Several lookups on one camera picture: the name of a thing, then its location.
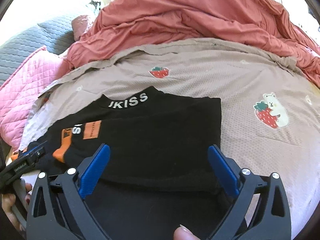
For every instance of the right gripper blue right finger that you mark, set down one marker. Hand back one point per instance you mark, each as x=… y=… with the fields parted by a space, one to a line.
x=259 y=209

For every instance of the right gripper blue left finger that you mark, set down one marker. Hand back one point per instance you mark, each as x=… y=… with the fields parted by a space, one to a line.
x=58 y=209

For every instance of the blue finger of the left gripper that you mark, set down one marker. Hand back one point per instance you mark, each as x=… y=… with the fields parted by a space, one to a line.
x=28 y=153
x=41 y=151

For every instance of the black long-sleeve sweatshirt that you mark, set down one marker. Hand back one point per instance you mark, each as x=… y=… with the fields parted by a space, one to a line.
x=158 y=176

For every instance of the person's left hand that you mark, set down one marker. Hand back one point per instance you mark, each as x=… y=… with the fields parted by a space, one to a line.
x=8 y=200

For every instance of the person's right hand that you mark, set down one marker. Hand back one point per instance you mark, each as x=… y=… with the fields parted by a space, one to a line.
x=183 y=233

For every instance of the pink quilted pillow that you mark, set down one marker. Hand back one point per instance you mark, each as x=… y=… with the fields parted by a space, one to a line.
x=23 y=87

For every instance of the beige strawberry bear bedsheet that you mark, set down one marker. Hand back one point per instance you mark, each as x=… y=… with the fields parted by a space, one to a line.
x=270 y=112

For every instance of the grey quilted headboard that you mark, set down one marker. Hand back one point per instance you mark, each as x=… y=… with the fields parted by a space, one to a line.
x=56 y=34

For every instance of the dusty pink small pillow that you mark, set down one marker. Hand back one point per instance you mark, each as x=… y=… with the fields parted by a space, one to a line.
x=80 y=25

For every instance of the salmon red duvet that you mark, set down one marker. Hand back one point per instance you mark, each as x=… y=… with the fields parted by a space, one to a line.
x=264 y=24

